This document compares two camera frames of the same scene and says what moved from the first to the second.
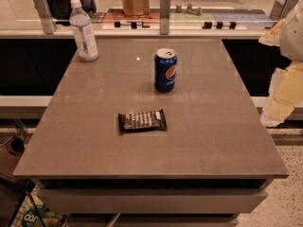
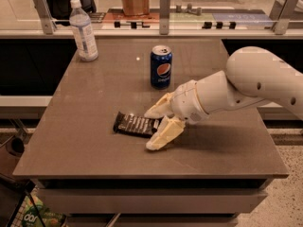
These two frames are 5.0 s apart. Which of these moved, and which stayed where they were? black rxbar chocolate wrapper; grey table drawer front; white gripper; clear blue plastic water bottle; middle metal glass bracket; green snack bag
Moved: black rxbar chocolate wrapper; white gripper
Stayed: green snack bag; clear blue plastic water bottle; grey table drawer front; middle metal glass bracket
